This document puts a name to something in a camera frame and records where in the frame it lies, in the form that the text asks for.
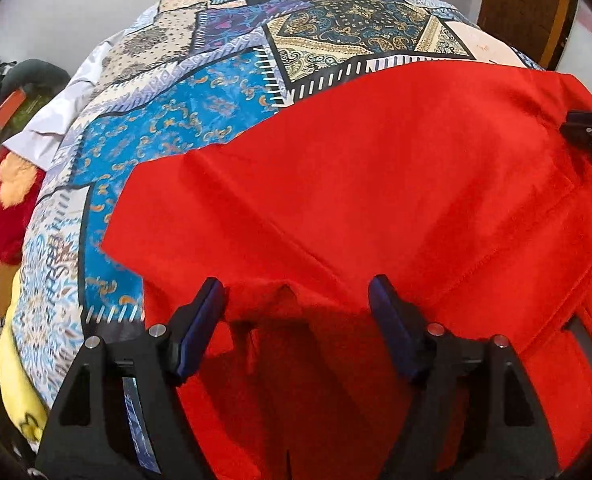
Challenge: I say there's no red garment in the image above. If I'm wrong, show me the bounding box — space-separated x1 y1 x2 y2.
102 61 592 479

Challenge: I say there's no yellow blanket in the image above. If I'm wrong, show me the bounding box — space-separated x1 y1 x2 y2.
0 272 49 452

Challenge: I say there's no brown wooden door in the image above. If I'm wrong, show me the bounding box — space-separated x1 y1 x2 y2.
478 0 578 70

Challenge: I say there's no red plush toy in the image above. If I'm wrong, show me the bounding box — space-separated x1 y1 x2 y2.
0 148 46 266

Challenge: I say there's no white pillow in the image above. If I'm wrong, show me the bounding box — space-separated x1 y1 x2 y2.
3 30 125 171

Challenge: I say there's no green bag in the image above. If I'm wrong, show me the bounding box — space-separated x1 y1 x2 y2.
0 92 52 148

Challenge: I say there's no orange box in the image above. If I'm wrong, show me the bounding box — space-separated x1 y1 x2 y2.
0 88 27 129

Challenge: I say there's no dark green cushion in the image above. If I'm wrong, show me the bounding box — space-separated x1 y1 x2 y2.
0 58 70 103

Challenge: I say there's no blue patchwork bedspread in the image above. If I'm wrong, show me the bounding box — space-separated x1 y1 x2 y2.
12 0 546 414

